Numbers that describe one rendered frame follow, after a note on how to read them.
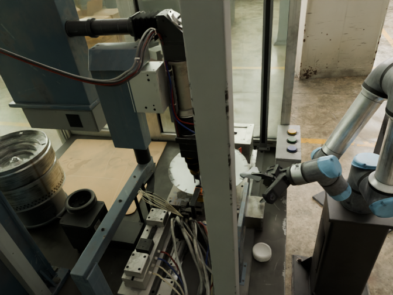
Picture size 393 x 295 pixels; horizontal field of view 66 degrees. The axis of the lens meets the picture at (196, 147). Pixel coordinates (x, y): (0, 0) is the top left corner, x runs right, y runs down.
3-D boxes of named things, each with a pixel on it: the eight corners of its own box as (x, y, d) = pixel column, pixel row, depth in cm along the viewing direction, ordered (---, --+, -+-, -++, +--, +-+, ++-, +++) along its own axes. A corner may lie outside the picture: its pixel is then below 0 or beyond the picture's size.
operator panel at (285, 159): (276, 147, 164) (277, 124, 155) (297, 148, 161) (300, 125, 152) (273, 182, 142) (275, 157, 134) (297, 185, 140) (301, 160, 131)
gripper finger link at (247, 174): (244, 167, 123) (266, 173, 119) (238, 176, 119) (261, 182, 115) (244, 161, 121) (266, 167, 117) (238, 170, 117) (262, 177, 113)
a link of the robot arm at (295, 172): (309, 187, 104) (297, 170, 102) (297, 190, 107) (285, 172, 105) (313, 174, 109) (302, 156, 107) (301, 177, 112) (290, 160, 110)
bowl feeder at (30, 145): (38, 185, 159) (6, 127, 138) (89, 191, 151) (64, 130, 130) (-7, 232, 135) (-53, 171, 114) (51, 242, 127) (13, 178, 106)
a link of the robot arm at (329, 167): (344, 182, 98) (331, 167, 94) (312, 189, 105) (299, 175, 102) (344, 163, 103) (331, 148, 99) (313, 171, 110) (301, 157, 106)
